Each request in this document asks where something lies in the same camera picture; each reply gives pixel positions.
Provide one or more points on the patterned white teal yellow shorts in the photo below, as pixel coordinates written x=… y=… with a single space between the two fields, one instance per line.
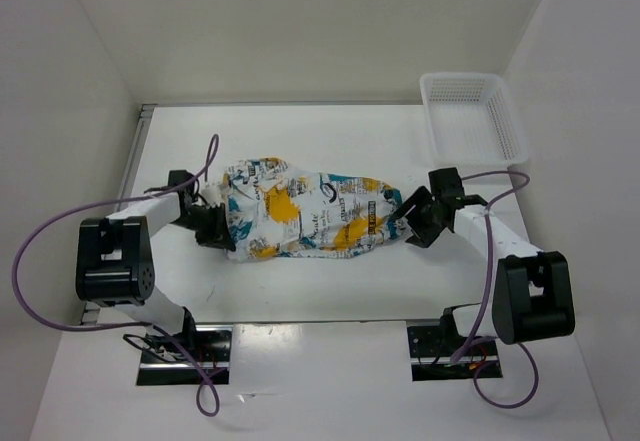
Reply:
x=276 y=209

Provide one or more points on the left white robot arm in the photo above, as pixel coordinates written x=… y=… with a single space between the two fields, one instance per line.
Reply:
x=114 y=264

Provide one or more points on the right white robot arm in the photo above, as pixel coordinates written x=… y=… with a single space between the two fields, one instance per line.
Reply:
x=527 y=293

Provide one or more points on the aluminium table edge rail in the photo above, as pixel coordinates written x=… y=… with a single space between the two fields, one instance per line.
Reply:
x=89 y=315

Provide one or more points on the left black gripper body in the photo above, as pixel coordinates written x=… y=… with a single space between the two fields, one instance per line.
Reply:
x=199 y=220

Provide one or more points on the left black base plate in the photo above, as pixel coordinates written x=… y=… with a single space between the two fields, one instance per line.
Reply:
x=162 y=364

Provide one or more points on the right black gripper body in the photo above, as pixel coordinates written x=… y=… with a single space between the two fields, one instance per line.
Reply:
x=426 y=217

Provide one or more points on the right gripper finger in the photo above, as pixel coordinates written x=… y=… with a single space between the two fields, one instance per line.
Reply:
x=424 y=238
x=414 y=204

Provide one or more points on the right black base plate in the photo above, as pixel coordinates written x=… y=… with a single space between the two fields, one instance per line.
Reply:
x=431 y=346

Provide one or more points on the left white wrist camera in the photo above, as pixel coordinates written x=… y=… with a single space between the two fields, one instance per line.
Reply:
x=215 y=194

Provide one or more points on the white plastic basket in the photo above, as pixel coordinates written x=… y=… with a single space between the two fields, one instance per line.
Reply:
x=472 y=120

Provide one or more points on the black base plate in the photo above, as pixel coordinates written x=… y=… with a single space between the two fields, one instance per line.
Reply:
x=162 y=364
x=431 y=346

